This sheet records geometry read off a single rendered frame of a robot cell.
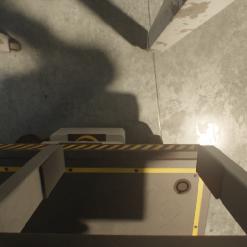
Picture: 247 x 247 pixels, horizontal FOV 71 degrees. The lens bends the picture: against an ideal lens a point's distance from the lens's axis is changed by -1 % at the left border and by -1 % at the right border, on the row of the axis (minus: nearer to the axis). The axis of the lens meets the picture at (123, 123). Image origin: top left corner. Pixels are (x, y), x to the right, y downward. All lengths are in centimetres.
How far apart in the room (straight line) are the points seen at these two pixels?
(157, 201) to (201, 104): 44
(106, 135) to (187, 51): 43
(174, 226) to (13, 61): 79
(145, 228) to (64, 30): 70
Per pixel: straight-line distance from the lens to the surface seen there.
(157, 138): 64
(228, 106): 82
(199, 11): 28
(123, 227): 54
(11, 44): 77
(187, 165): 46
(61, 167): 17
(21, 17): 83
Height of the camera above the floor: 71
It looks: 75 degrees down
